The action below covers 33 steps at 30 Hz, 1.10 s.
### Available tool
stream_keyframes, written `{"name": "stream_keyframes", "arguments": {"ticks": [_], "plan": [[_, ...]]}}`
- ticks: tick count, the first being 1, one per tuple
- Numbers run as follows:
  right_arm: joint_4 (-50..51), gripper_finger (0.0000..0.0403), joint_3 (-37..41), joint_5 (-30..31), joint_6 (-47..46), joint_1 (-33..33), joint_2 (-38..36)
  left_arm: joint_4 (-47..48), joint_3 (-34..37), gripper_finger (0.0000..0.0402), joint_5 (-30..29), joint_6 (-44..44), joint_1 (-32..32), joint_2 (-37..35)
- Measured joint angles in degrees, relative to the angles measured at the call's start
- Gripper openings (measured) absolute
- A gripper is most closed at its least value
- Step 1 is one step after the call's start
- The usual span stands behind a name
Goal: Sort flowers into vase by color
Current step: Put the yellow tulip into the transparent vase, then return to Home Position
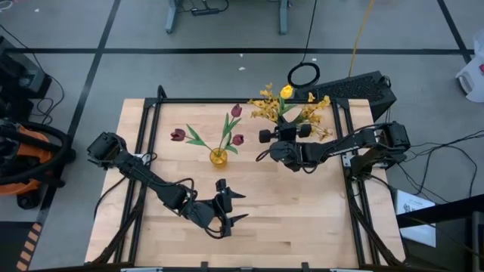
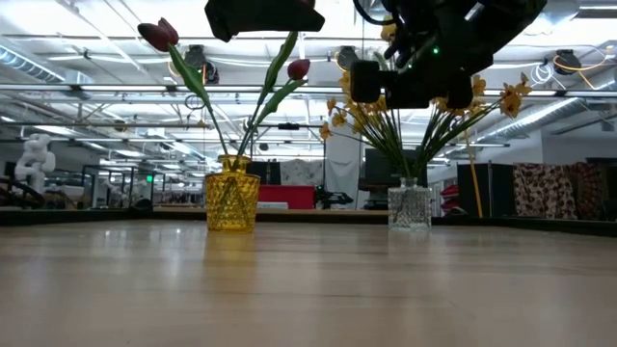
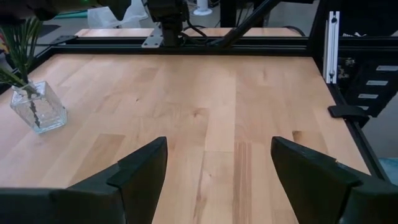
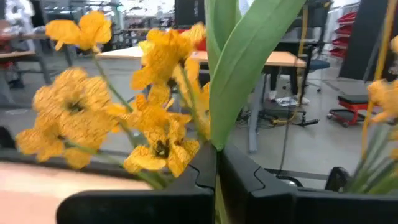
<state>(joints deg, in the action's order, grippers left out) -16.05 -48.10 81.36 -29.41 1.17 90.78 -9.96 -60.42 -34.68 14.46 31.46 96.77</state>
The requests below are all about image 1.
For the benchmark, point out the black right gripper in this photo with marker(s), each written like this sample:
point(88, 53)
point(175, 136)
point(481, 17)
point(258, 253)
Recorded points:
point(287, 132)

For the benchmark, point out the black aluminium table frame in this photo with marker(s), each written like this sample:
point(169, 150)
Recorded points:
point(189, 101)

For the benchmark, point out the white printed paper sheet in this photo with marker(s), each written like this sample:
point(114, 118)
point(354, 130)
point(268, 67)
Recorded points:
point(412, 211)

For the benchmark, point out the yellow textured glass vase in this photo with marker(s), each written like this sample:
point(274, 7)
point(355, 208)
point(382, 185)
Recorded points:
point(218, 158)

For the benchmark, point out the black power strip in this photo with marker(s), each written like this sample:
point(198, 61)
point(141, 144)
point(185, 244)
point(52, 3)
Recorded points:
point(204, 11)

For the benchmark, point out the black floor equipment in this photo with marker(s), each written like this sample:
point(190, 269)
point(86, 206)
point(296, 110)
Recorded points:
point(19, 75)

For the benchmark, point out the yellow artificial flower bunch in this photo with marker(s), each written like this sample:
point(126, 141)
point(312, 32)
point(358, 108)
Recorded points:
point(315, 111)
point(264, 106)
point(325, 134)

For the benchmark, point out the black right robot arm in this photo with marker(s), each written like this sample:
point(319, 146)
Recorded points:
point(340, 147)

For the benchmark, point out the yellow artificial tulip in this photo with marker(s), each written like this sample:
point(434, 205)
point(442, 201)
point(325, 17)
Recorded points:
point(286, 91)

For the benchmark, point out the red artificial tulip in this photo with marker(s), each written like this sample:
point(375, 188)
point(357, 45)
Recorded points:
point(177, 134)
point(237, 140)
point(236, 110)

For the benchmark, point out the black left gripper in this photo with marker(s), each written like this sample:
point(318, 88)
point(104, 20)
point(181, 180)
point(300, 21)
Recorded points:
point(225, 206)

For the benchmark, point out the orange shop vacuum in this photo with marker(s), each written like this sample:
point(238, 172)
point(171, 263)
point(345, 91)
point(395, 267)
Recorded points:
point(26, 151)

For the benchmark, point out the black striped floor mat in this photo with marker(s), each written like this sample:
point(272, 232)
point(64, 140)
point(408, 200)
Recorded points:
point(11, 249)

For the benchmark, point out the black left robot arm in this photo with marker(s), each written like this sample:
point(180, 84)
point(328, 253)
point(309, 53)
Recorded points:
point(151, 181)

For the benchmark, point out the black side stand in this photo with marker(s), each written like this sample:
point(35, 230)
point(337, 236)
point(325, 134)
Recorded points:
point(453, 245)

